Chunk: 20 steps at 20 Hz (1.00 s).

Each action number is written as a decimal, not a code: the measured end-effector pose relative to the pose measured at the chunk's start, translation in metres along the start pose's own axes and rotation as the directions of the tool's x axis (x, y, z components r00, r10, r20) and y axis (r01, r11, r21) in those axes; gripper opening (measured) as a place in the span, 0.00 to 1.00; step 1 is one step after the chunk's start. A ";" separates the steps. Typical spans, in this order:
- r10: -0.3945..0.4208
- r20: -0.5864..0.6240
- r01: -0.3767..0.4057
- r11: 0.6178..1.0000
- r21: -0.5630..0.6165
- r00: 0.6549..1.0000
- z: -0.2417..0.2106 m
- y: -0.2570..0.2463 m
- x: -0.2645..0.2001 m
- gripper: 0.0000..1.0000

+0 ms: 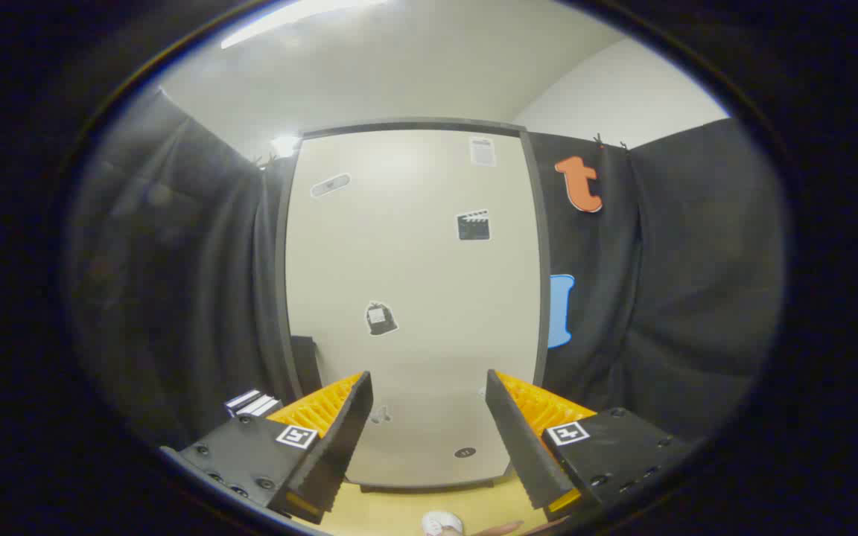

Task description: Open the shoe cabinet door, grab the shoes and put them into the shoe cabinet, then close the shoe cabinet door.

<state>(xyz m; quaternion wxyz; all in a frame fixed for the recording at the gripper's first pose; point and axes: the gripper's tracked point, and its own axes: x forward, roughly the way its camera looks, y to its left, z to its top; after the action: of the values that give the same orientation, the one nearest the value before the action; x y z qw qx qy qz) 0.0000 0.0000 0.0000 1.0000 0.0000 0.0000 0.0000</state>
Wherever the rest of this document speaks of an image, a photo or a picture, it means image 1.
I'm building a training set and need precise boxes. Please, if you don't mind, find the black door handle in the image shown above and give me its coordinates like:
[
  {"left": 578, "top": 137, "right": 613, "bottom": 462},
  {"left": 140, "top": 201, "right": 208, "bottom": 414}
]
[{"left": 291, "top": 335, "right": 322, "bottom": 395}]

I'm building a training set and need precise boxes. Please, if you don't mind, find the white canvas shoe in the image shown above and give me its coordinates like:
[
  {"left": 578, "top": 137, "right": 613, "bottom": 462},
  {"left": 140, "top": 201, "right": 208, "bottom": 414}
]
[{"left": 422, "top": 511, "right": 465, "bottom": 536}]

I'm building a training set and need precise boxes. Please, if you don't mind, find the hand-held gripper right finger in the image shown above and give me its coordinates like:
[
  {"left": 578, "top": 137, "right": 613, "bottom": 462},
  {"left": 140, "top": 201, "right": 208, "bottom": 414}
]
[{"left": 485, "top": 368, "right": 690, "bottom": 522}]

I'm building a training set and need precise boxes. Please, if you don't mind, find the grey shoe cabinet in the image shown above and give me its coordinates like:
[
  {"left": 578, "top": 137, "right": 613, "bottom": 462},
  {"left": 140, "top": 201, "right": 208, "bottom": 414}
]
[{"left": 274, "top": 117, "right": 555, "bottom": 494}]

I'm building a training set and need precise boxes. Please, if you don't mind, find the white cover book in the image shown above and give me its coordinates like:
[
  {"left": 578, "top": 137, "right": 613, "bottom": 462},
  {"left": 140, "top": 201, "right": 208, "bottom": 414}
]
[{"left": 239, "top": 395, "right": 283, "bottom": 418}]

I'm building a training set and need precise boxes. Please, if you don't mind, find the black backdrop cloth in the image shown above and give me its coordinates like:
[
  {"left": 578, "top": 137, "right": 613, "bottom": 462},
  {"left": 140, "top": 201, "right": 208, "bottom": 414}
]
[{"left": 68, "top": 86, "right": 784, "bottom": 455}]

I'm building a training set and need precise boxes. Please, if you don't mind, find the blue spine book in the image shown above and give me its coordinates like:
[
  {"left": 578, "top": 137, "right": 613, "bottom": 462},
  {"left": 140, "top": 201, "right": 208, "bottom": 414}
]
[{"left": 224, "top": 389, "right": 262, "bottom": 415}]

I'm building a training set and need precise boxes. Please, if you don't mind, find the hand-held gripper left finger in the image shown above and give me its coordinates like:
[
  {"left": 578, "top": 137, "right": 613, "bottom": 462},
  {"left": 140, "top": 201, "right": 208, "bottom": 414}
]
[{"left": 176, "top": 371, "right": 375, "bottom": 526}]

